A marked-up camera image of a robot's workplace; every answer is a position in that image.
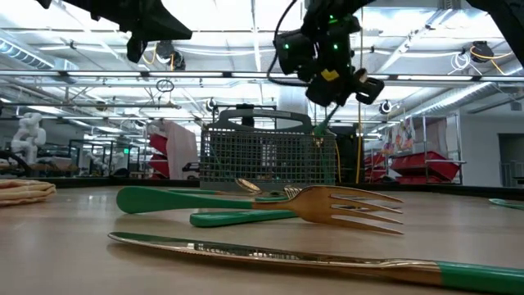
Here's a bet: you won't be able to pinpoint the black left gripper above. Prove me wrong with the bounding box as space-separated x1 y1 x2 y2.
36 0 193 65

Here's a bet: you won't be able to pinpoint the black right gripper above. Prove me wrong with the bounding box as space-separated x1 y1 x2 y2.
304 23 386 108

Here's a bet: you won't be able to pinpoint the colourful poster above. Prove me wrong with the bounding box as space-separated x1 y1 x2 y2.
382 117 415 156

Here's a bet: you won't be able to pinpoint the grey plastic cutlery basket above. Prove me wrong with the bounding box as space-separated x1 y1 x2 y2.
199 107 339 192

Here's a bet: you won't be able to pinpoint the metal shelf with red bins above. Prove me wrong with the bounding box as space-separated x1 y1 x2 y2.
363 113 468 186

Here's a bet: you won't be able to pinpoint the stacked red bins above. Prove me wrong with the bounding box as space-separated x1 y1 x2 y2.
147 133 169 179

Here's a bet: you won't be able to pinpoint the pink cloth cover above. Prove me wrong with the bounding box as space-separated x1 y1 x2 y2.
161 119 200 181

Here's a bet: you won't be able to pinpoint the small white robot arms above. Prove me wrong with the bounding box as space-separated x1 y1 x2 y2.
84 149 124 173

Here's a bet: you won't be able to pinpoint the large white robot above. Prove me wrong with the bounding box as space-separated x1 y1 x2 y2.
10 112 48 165

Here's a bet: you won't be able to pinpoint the folded tan cloth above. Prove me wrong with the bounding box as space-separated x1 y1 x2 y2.
0 178 56 207

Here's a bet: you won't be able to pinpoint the yellow cable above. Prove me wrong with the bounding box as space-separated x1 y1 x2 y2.
334 7 365 184

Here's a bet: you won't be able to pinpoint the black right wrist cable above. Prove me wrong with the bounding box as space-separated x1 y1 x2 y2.
266 0 309 88

